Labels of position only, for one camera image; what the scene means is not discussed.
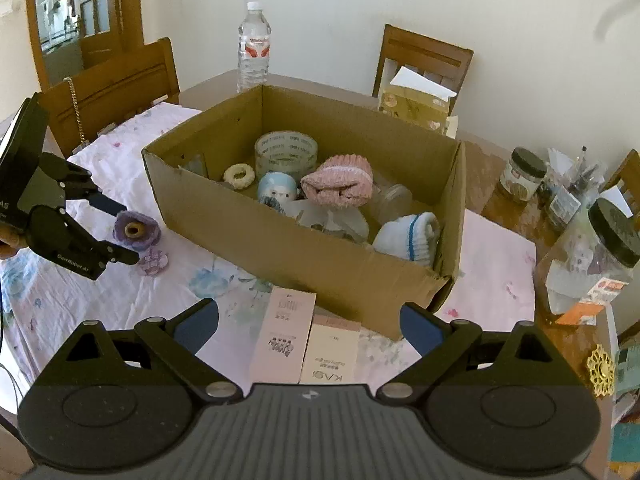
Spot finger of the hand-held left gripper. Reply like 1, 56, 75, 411
64, 210, 141, 271
36, 152, 128, 216

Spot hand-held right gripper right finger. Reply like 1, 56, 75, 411
377, 302, 583, 406

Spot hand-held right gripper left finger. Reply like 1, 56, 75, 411
37, 298, 243, 407

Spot purple crochet flower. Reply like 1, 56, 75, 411
114, 210, 161, 251

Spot pink carton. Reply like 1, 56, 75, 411
250, 287, 317, 386

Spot cream carton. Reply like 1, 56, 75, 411
300, 311, 362, 386

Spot white blue-striped socks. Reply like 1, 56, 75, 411
372, 212, 442, 263

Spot brown cardboard box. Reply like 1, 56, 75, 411
141, 84, 467, 342

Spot clear plastic cup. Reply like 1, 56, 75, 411
372, 183, 413, 226

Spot cream hair tie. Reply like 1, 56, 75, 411
223, 162, 257, 190

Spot translucent plastic box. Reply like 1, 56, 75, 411
292, 199, 371, 245

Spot blue white round toy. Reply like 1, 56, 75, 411
257, 171, 300, 208

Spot pink knitted cloth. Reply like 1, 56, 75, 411
301, 155, 375, 209

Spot clear tape roll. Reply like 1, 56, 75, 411
255, 131, 319, 181

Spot brown wooden desktop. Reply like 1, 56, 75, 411
0, 70, 621, 461

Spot person's left hand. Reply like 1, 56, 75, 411
0, 225, 28, 260

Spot pink floral tablecloth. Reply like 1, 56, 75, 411
0, 101, 537, 386

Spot wooden chair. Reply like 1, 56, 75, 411
37, 37, 181, 158
600, 149, 640, 201
371, 23, 475, 116

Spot large clear black-lid jar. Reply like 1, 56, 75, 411
534, 197, 640, 326

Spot small black-lid glass jar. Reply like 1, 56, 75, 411
500, 147, 547, 204

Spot gold metal trivet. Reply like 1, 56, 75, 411
586, 344, 617, 398

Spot wooden glass-pane door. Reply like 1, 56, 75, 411
25, 0, 146, 91

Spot clear plastic water bottle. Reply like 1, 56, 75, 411
236, 1, 273, 93

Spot cluttered pen holder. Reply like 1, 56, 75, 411
542, 146, 608, 233

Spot green packet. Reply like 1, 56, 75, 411
612, 345, 640, 396

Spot green tissue box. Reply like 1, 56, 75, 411
377, 66, 458, 136

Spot metal chain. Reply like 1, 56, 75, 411
62, 78, 87, 147

